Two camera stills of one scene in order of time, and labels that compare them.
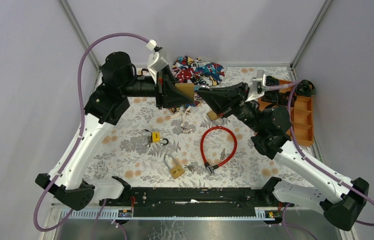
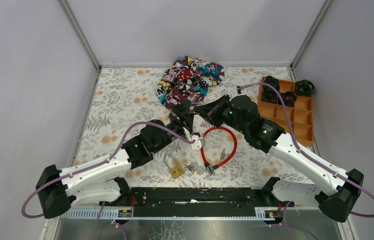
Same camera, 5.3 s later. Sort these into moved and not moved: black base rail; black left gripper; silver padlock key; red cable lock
Moved: black left gripper
Not moved: black base rail; red cable lock; silver padlock key
